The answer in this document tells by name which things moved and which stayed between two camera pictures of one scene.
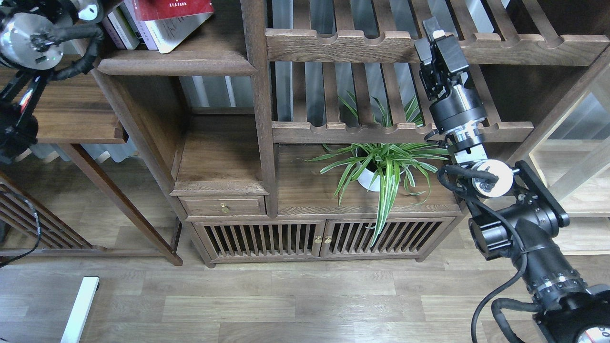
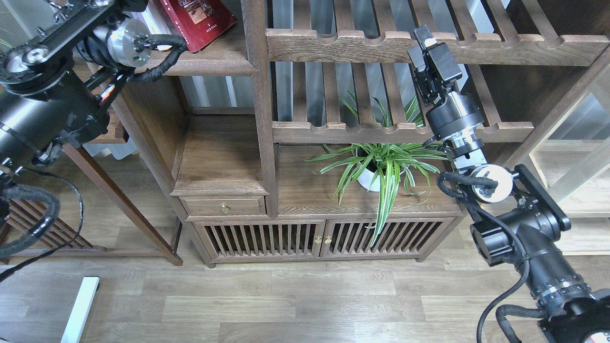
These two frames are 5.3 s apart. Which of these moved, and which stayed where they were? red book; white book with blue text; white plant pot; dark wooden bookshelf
Moved: white book with blue text; red book
Stayed: dark wooden bookshelf; white plant pot
